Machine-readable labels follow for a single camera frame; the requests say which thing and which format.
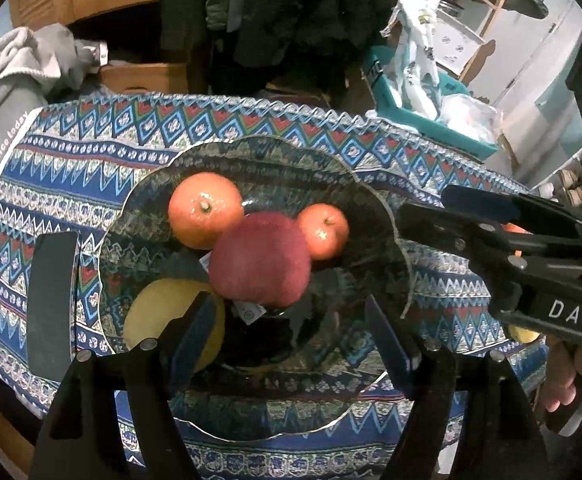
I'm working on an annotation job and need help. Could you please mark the clear plastic bag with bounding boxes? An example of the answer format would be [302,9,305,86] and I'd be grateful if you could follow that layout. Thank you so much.
[438,93,503,144]

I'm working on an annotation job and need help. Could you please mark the yellow mango front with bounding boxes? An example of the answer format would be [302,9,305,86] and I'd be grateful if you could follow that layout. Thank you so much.
[507,325,541,344]

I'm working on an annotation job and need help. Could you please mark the white door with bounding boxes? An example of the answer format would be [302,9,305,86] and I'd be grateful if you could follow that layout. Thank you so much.
[500,0,582,188]

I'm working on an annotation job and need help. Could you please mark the person right hand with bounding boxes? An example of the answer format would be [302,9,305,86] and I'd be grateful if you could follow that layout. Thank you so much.
[540,336,582,413]

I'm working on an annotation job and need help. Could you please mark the large orange front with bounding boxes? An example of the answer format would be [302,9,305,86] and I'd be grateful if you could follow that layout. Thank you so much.
[502,222,531,257]

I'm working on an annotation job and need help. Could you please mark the black smartphone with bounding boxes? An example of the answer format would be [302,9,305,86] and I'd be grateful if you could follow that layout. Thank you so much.
[26,231,78,382]

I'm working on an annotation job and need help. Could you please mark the wooden shelf rack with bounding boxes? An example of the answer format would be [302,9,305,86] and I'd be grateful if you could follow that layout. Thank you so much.
[439,0,506,84]

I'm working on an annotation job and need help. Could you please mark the black hanging coat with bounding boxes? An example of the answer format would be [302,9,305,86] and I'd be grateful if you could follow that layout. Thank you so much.
[159,0,396,98]

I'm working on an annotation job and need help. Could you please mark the small tangerine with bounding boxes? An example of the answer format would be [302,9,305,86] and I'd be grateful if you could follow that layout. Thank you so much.
[297,203,349,261]

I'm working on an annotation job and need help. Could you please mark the large orange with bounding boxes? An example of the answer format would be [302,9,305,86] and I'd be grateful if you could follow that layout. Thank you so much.
[502,222,531,257]
[167,172,244,250]

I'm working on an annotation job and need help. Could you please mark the pile of grey clothes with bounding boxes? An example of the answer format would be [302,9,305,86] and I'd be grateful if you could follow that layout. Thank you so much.
[0,23,108,162]

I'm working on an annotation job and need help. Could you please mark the wooden drawer box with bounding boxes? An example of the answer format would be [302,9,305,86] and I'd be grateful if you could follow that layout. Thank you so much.
[98,63,189,94]

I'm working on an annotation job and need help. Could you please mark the red apple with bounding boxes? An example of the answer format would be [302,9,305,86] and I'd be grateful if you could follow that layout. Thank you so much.
[209,211,312,309]

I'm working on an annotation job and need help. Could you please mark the teal plastic crate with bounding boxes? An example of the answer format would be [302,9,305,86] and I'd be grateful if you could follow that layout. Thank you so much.
[361,46,497,162]

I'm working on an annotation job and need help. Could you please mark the white rice bag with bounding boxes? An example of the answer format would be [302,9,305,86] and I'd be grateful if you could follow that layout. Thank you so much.
[380,0,442,115]

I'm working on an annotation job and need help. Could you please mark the dark glass fruit plate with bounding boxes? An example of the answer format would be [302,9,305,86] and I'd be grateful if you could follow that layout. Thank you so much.
[99,136,411,441]

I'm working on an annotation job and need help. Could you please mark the white patterned storage box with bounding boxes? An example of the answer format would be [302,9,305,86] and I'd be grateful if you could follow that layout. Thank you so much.
[433,10,484,76]

